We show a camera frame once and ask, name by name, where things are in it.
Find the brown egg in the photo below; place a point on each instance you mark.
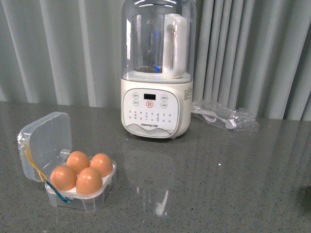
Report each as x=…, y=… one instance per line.
x=63, y=178
x=78, y=161
x=102, y=163
x=89, y=181

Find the brown egg in box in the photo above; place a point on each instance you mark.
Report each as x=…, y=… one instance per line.
x=102, y=163
x=78, y=161
x=63, y=178

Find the clear plastic egg box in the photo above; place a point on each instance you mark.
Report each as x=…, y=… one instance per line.
x=50, y=144

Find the clear plastic bag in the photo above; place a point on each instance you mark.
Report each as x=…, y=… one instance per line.
x=216, y=115

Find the cream Joyoung blender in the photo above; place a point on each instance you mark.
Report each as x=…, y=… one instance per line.
x=156, y=72

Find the grey curtain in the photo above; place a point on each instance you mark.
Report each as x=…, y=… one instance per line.
x=252, y=54

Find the yellow rubber band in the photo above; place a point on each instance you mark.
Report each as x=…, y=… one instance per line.
x=44, y=177

